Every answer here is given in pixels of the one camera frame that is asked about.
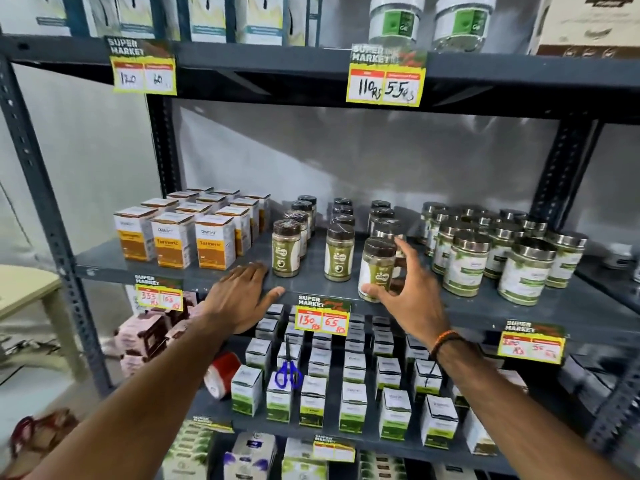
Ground person's left hand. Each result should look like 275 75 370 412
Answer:
202 262 286 336

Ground person's right hand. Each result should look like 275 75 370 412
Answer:
361 237 451 349

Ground single green powder jar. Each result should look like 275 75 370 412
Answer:
358 238 398 303

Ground person's left forearm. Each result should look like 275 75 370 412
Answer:
22 315 237 480

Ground person's right forearm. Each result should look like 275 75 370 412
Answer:
434 334 632 480

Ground group of brown-lid spice jars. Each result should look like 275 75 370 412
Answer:
271 195 407 283

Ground yellow red price tag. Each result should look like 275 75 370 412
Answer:
313 435 357 463
192 416 235 434
497 319 566 365
294 295 352 336
104 36 178 96
134 275 185 312
346 44 428 107

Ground red and white tape roll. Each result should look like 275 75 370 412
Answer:
203 352 242 400

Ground group of small white-green boxes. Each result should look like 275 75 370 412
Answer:
231 304 529 456

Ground group of orange white boxes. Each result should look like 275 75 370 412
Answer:
113 186 272 271

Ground pile of pink boxes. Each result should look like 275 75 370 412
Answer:
114 292 204 378

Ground group of steel-lid jars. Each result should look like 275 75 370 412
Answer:
419 201 589 307

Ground white box blue purple print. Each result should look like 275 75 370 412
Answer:
223 432 277 480

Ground white green carton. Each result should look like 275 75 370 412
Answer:
281 438 330 480

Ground stack of green striped boxes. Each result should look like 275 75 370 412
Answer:
161 420 217 480

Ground stack of green white packets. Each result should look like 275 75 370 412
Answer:
358 450 407 480

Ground grey metal shelf rack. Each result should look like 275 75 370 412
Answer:
0 0 640 480
555 120 640 468

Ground dark packets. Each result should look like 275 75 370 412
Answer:
558 345 627 416

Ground beige plastic stool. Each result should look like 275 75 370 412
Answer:
0 265 87 381

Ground small white jar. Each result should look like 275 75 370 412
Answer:
602 243 635 271

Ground red brown sandal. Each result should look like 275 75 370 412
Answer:
9 409 79 468

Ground clear jar green label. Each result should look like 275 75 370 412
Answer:
432 0 499 53
368 0 426 48

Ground row of white yellow boxes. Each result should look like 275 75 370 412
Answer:
0 0 322 47

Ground beige cardboard box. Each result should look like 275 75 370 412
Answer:
529 0 640 59

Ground blue-handled scissors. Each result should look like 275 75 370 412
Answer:
274 336 304 390

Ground orange bead bracelet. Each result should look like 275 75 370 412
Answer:
429 330 465 361

